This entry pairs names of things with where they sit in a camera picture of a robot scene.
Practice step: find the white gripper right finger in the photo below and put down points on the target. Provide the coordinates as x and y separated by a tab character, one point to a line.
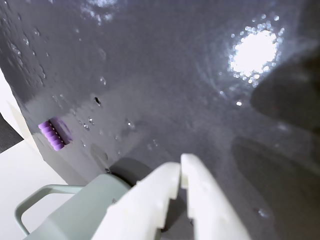
212	212

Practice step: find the black table mat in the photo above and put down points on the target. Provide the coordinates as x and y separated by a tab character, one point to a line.
162	75

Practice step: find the purple ridged pen grip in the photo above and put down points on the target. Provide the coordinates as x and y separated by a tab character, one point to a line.
52	136

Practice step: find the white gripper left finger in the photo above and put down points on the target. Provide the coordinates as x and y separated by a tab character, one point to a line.
140	207

